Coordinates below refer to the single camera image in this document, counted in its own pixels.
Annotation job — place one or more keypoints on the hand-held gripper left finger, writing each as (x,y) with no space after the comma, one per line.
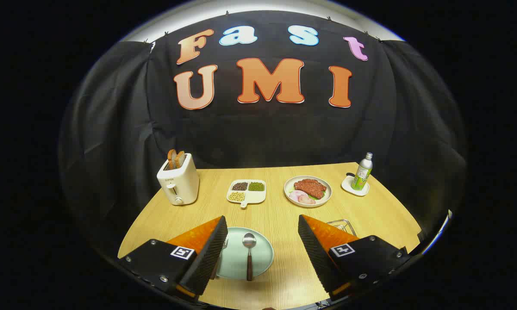
(207,258)

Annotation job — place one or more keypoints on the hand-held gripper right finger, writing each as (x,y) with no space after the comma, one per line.
(316,258)

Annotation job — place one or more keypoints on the light blue plate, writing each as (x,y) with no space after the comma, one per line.
(237,258)

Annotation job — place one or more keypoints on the red ham slice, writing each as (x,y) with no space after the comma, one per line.
(306,199)

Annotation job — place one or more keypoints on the green lettuce leaf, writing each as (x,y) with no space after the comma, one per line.
(321,196)

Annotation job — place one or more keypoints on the pale pink ham slice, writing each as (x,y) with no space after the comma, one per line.
(294,195)

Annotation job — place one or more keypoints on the pile of yellow soybeans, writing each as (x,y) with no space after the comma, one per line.
(236,196)

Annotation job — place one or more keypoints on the brown steak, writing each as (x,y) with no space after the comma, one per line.
(310,188)

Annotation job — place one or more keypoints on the white divided dish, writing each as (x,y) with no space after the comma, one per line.
(255,197)

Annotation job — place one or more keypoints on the white oval plate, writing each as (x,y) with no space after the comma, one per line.
(289,184)

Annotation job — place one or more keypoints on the pile of black beans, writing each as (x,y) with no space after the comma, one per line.
(239,186)

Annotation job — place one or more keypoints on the white square coaster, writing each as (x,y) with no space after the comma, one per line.
(349,186)

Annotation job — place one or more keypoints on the cream white toaster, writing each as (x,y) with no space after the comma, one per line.
(181,181)

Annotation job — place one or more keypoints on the pile of green beans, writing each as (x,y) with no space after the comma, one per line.
(256,186)

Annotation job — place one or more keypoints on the silver bottle with green label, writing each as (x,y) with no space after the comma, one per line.
(362,176)

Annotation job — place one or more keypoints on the brown toast slice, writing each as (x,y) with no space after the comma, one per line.
(171,158)
(180,159)

